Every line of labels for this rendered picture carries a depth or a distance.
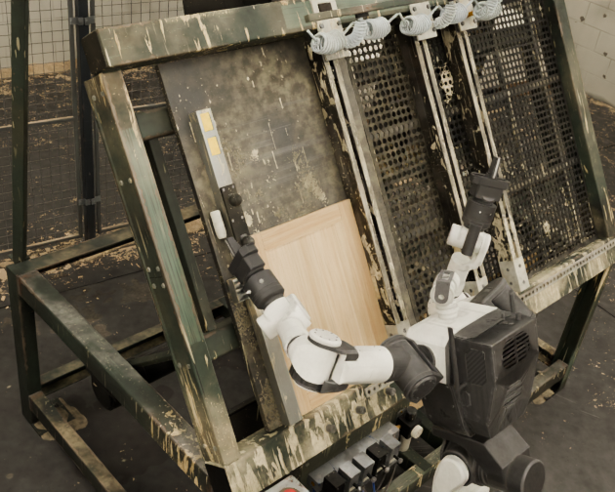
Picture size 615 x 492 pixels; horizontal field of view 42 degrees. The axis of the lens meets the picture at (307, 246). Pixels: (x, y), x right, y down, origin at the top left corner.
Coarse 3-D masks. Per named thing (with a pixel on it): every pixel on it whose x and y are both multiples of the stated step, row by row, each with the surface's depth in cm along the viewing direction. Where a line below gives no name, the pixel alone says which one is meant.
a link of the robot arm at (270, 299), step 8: (264, 288) 204; (272, 288) 205; (280, 288) 206; (256, 296) 205; (264, 296) 204; (272, 296) 205; (280, 296) 206; (256, 304) 206; (264, 304) 205; (272, 304) 204; (280, 304) 204; (288, 304) 204; (264, 312) 204; (272, 312) 204; (280, 312) 203; (264, 320) 204; (272, 320) 203; (264, 328) 203; (272, 328) 203; (272, 336) 205
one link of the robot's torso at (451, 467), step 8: (448, 456) 220; (456, 456) 219; (440, 464) 222; (448, 464) 219; (456, 464) 217; (464, 464) 218; (440, 472) 223; (448, 472) 220; (456, 472) 218; (464, 472) 217; (440, 480) 224; (448, 480) 221; (456, 480) 219; (464, 480) 217; (432, 488) 229; (440, 488) 225; (448, 488) 222; (456, 488) 221; (464, 488) 229; (472, 488) 230; (480, 488) 230; (488, 488) 233
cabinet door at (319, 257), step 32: (288, 224) 241; (320, 224) 249; (352, 224) 257; (288, 256) 240; (320, 256) 248; (352, 256) 256; (288, 288) 240; (320, 288) 248; (352, 288) 256; (320, 320) 247; (352, 320) 255
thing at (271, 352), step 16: (192, 112) 222; (208, 144) 222; (208, 160) 223; (224, 160) 225; (208, 176) 225; (224, 176) 225; (224, 208) 225; (224, 224) 227; (256, 320) 230; (256, 336) 233; (272, 352) 232; (272, 368) 231; (272, 384) 234; (288, 384) 234; (288, 400) 234; (288, 416) 234
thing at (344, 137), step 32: (320, 0) 243; (352, 32) 237; (320, 64) 248; (320, 96) 253; (352, 128) 253; (352, 160) 252; (352, 192) 255; (384, 256) 259; (384, 288) 258; (384, 320) 263
